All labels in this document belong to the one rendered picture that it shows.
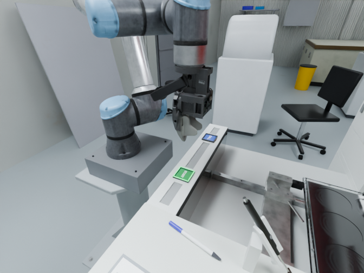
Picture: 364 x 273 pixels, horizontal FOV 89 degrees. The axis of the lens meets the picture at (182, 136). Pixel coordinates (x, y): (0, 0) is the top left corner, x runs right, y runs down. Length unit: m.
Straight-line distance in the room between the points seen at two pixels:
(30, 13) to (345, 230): 2.76
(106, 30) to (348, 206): 0.83
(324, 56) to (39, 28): 5.71
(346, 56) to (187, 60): 5.85
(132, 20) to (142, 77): 0.35
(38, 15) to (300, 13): 7.53
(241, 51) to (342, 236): 2.20
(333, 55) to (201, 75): 5.76
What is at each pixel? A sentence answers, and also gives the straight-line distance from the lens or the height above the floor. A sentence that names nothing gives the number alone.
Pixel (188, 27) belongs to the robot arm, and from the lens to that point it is 0.42.
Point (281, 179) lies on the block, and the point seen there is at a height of 0.91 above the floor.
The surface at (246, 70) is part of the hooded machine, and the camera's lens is 2.54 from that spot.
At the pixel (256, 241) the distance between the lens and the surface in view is 0.41.
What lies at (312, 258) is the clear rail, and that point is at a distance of 0.62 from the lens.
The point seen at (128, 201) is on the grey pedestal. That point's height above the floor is 0.66.
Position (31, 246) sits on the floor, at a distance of 1.93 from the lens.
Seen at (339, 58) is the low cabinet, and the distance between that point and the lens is 6.17.
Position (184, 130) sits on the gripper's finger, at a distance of 0.50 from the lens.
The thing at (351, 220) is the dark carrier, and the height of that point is 0.90.
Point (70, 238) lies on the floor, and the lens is 1.82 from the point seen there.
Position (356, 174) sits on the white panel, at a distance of 1.03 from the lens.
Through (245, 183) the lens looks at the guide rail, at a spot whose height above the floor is 0.85.
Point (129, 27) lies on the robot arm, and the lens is 0.47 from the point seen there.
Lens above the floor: 1.39
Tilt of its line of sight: 31 degrees down
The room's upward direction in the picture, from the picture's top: straight up
